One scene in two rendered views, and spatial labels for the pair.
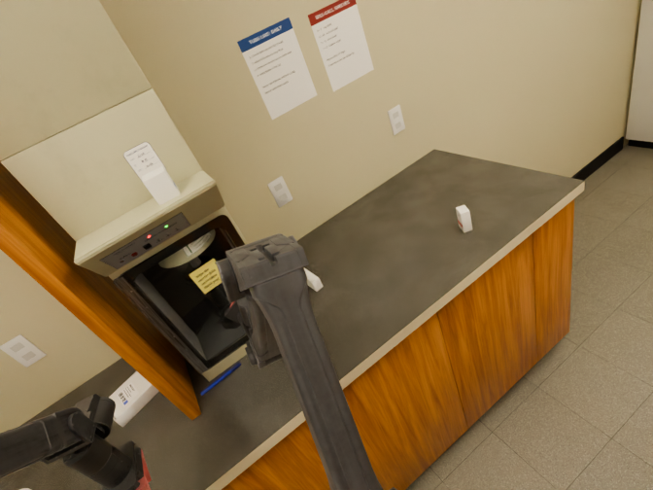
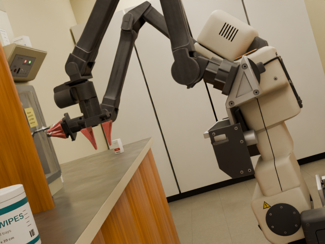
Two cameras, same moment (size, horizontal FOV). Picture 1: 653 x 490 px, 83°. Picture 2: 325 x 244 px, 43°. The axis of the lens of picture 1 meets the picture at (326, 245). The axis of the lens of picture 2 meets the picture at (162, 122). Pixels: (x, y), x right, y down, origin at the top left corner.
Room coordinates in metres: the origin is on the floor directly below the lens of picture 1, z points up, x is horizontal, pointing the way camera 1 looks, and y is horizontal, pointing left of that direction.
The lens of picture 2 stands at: (-0.21, 1.63, 1.19)
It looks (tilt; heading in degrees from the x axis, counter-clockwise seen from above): 4 degrees down; 293
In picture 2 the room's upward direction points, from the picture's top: 17 degrees counter-clockwise
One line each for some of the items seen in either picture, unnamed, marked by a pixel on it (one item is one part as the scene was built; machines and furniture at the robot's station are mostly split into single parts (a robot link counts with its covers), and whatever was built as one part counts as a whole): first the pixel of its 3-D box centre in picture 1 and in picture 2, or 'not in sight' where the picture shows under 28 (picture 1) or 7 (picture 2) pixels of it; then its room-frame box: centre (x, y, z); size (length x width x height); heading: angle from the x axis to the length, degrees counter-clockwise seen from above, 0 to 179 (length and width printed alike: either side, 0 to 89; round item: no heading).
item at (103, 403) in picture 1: (79, 425); (71, 84); (0.49, 0.54, 1.30); 0.11 x 0.09 x 0.12; 4
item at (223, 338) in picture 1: (213, 297); (33, 135); (0.85, 0.35, 1.19); 0.30 x 0.01 x 0.40; 107
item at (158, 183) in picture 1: (160, 185); (22, 45); (0.82, 0.28, 1.54); 0.05 x 0.05 x 0.06; 14
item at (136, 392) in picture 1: (134, 393); not in sight; (0.88, 0.76, 0.96); 0.16 x 0.12 x 0.04; 126
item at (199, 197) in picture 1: (157, 228); (22, 64); (0.81, 0.33, 1.46); 0.32 x 0.12 x 0.10; 108
